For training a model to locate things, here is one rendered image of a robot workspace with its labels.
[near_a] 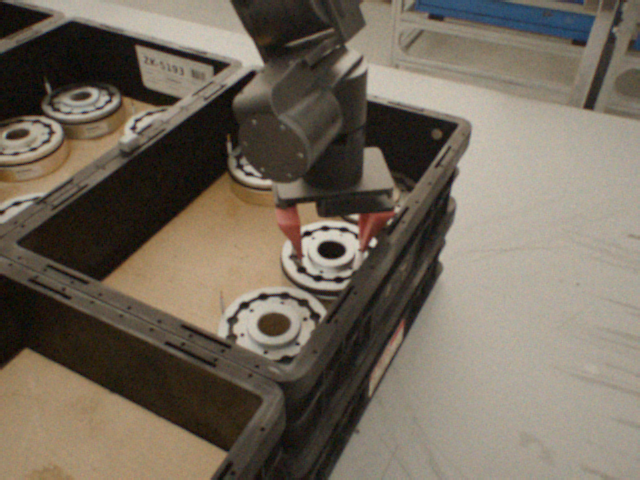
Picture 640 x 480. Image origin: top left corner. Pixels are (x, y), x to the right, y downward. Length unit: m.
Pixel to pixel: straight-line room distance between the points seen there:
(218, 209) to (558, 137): 0.66
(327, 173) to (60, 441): 0.31
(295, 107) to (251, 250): 0.27
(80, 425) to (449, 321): 0.44
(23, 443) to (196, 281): 0.21
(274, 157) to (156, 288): 0.25
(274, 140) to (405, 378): 0.38
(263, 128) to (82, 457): 0.30
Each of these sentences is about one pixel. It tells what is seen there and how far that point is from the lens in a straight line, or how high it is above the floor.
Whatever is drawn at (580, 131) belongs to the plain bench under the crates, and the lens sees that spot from 1.20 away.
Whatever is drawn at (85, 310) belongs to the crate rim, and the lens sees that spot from 0.51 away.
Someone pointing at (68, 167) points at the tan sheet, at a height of 0.83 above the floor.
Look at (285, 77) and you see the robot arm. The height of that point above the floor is 1.09.
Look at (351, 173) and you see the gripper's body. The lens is 0.53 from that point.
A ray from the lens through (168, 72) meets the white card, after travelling 0.90.
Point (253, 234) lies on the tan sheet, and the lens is 0.70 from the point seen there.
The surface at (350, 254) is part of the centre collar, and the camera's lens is 0.61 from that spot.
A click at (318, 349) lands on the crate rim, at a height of 0.93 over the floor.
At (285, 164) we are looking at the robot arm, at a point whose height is 1.03.
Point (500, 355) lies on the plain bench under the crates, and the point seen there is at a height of 0.70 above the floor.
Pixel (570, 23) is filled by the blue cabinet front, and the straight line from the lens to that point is 2.53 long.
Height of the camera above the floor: 1.29
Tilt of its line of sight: 42 degrees down
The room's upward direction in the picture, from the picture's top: straight up
